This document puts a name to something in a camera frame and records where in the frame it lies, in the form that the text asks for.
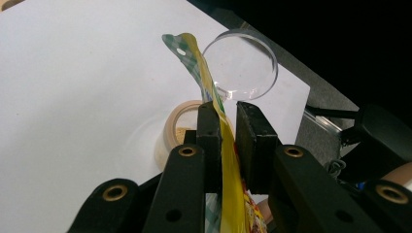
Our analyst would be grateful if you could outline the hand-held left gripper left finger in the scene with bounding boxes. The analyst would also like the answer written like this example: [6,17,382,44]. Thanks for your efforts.
[184,101,225,195]

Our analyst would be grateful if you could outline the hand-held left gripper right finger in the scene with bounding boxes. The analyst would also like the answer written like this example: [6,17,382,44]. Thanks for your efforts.
[235,100,283,195]

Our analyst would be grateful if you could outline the yellow green spouted pouch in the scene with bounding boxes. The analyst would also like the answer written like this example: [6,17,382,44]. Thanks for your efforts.
[161,32,269,233]

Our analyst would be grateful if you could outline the clear jar with hinged lid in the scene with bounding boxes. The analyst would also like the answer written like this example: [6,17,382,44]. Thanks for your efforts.
[154,28,280,173]

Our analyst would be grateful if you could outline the right hand-held gripper black cable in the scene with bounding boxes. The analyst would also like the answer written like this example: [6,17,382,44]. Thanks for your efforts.
[325,158,347,178]

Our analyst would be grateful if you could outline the metal floor rail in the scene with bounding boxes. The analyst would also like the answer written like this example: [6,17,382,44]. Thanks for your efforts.
[303,108,343,136]

